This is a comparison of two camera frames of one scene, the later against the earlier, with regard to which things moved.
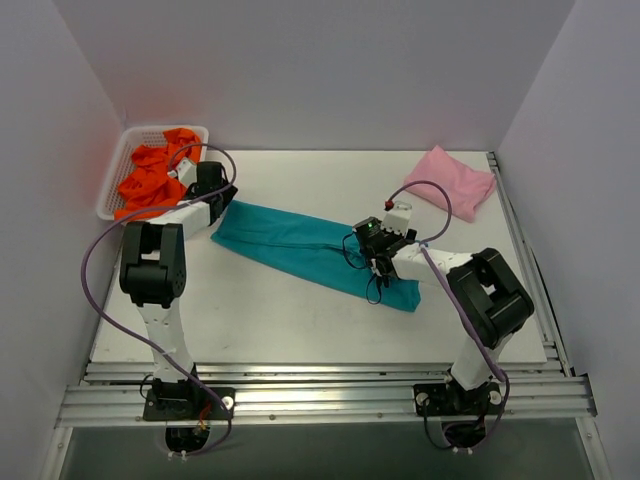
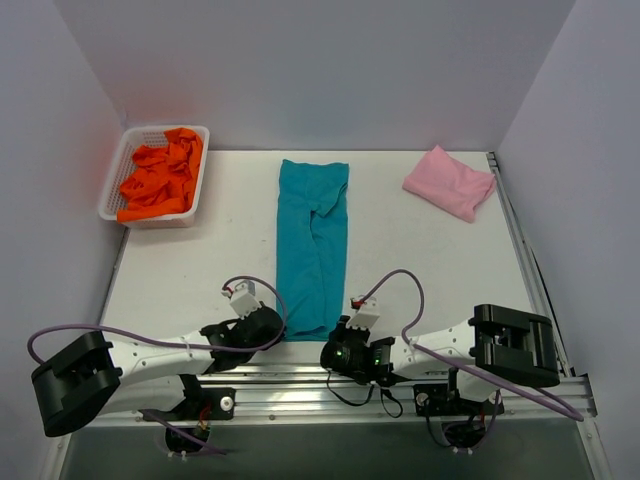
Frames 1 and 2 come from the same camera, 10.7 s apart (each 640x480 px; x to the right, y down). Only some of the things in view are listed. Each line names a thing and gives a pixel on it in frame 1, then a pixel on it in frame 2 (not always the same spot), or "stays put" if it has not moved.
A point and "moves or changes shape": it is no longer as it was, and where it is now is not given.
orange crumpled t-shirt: x=147 y=184 stays put
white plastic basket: x=133 y=139 stays put
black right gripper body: x=377 y=265 to x=335 y=353
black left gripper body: x=228 y=193 to x=270 y=323
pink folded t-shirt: x=467 y=188 stays put
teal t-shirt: x=319 y=250 moves or changes shape
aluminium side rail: x=547 y=310 stays put
